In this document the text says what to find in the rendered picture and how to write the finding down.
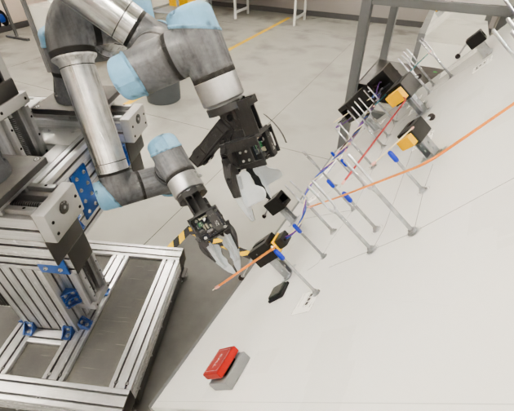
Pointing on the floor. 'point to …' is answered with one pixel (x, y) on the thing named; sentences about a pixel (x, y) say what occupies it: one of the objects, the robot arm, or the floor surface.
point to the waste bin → (172, 95)
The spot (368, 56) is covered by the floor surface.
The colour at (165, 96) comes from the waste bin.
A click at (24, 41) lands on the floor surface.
